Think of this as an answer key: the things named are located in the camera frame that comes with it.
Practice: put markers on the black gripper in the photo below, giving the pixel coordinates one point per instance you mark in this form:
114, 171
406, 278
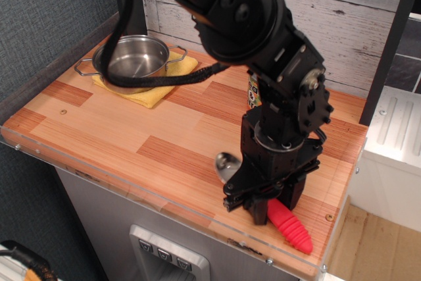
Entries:
278, 150

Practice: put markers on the red handled metal spoon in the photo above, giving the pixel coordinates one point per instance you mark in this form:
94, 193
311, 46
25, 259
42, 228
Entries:
291, 228

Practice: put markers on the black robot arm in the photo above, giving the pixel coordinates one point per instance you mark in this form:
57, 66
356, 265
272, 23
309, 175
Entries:
260, 35

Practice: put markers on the peas and carrots can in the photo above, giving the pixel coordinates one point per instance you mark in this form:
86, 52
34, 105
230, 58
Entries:
253, 94

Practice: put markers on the white toy sink unit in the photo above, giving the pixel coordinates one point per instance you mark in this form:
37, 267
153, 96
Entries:
386, 181

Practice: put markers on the silver ice dispenser panel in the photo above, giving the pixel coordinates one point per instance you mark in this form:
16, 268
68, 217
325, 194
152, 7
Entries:
164, 256

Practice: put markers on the yellow folded cloth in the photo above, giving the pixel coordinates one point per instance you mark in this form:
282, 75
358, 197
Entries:
151, 97

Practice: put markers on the grey toy fridge cabinet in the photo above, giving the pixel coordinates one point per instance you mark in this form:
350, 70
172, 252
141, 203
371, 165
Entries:
108, 218

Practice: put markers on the stainless steel pot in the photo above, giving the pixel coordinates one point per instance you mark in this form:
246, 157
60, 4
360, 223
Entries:
135, 56

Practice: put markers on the orange cloth at corner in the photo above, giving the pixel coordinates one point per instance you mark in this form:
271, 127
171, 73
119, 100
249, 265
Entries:
30, 275

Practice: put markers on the clear acrylic edge guard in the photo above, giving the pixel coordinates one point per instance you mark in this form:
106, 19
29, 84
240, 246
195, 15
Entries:
177, 183

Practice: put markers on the black right vertical post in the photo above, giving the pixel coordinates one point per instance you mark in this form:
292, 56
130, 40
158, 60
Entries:
397, 28

